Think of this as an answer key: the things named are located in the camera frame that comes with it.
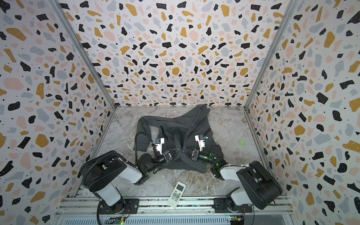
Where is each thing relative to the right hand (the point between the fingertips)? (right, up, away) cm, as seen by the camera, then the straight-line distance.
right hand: (181, 151), depth 76 cm
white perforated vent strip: (-15, -34, -6) cm, 38 cm away
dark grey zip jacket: (+4, +8, +16) cm, 19 cm away
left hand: (-1, +1, 0) cm, 1 cm away
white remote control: (-2, -24, 0) cm, 24 cm away
